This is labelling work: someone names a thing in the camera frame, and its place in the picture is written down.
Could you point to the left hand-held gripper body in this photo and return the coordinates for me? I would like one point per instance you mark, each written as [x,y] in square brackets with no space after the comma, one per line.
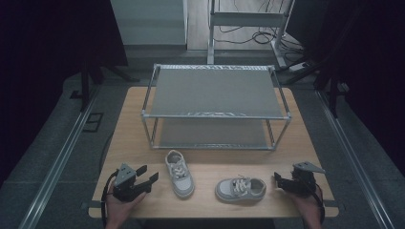
[124,182]

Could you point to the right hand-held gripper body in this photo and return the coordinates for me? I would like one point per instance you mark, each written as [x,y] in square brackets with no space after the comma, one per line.
[302,181]

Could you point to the grey white sneaker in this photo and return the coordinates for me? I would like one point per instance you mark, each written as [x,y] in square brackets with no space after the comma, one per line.
[240,190]
[180,174]

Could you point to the grey two-tier shoe rack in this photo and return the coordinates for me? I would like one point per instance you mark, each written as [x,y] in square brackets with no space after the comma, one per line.
[215,95]

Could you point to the person's right hand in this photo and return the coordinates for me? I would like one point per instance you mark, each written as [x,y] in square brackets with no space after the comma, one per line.
[305,208]

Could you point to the person's left hand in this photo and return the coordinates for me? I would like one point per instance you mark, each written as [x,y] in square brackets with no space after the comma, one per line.
[120,210]

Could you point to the black tripod stand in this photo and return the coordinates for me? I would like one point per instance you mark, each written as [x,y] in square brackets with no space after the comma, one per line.
[328,73]
[92,74]

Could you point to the white power strip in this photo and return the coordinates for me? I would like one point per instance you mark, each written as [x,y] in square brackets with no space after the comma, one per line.
[298,66]

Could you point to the dark curtain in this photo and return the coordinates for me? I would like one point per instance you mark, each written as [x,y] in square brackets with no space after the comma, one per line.
[47,63]
[366,63]

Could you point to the white cabinet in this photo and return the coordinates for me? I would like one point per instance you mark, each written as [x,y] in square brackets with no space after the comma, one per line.
[149,22]

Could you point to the metal floor rail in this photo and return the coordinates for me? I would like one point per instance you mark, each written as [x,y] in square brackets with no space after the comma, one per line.
[57,165]
[353,159]

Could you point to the white metal table frame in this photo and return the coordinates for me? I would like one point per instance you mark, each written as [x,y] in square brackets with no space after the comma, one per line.
[246,19]

